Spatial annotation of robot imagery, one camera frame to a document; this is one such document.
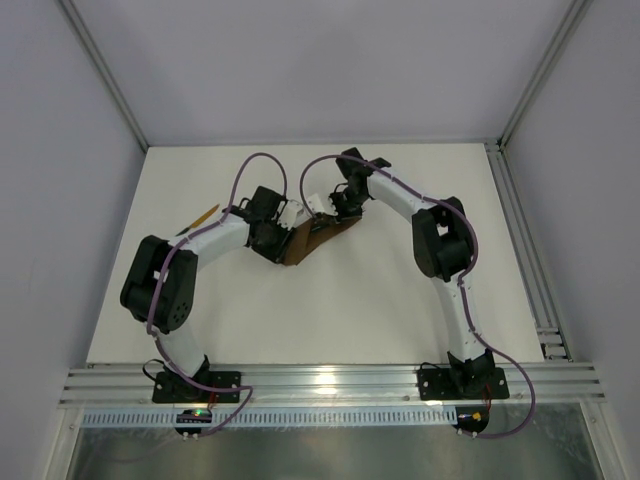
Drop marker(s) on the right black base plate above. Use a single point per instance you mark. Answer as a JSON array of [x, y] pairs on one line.
[[449, 383]]

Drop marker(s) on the front aluminium rail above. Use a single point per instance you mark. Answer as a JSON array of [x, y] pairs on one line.
[[335, 385]]

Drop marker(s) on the right black controller board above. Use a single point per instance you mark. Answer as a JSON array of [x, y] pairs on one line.
[[471, 421]]

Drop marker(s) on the black controller board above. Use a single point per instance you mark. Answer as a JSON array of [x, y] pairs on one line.
[[471, 421], [192, 423]]

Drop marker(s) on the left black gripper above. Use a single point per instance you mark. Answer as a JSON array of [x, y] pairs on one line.
[[282, 245]]

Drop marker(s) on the aluminium frame post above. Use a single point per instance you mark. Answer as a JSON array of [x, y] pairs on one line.
[[560, 39], [98, 62]]

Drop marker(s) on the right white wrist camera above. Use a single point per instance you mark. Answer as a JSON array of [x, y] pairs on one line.
[[319, 205]]

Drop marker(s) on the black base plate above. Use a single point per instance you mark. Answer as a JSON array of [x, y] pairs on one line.
[[222, 386], [449, 383]]

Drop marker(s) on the gold knife green handle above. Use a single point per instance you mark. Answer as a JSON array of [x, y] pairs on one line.
[[200, 220]]

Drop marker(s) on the left aluminium frame post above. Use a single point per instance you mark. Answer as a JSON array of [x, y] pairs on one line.
[[98, 62]]

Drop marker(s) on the right aluminium frame post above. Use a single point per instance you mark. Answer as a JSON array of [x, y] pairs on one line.
[[560, 39]]

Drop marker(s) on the left black controller board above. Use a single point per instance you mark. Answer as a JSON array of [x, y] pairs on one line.
[[192, 423]]

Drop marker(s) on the brown cloth napkin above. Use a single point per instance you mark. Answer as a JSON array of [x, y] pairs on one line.
[[313, 233]]

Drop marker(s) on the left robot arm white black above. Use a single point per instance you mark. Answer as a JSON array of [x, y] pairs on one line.
[[160, 286]]

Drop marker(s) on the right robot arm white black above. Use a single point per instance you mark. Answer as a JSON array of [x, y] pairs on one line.
[[443, 249]]

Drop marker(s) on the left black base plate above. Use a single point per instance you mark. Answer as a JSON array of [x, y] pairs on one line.
[[222, 386]]

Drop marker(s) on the aluminium rail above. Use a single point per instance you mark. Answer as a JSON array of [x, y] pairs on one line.
[[335, 385], [546, 314]]

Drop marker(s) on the right aluminium rail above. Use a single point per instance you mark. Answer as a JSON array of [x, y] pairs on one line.
[[546, 314]]

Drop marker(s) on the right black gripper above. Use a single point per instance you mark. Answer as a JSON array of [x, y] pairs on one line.
[[342, 211]]

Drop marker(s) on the grey slotted cable duct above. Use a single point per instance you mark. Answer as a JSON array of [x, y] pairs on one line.
[[277, 417]]

